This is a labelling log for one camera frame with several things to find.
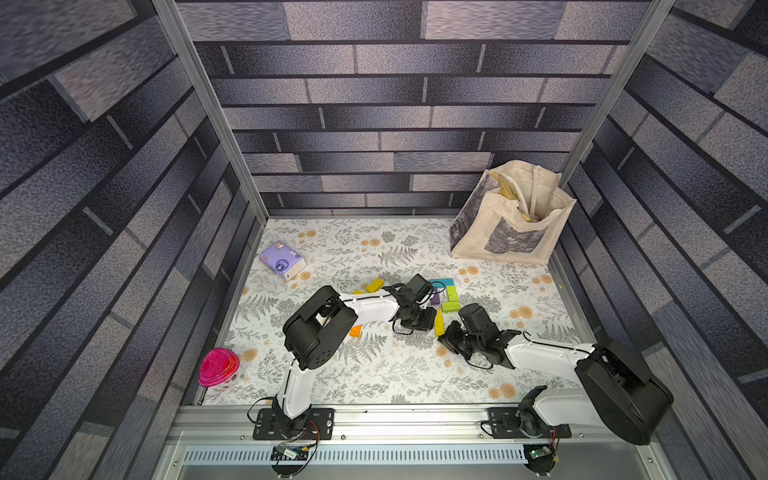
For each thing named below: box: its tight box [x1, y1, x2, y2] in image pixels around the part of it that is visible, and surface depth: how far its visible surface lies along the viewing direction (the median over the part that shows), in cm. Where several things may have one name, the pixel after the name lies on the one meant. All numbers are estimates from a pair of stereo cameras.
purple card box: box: [259, 241, 308, 282], surface depth 102 cm
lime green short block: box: [446, 285, 459, 302], surface depth 100 cm
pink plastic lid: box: [198, 348, 240, 387], surface depth 75 cm
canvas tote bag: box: [450, 160, 577, 266], surface depth 98 cm
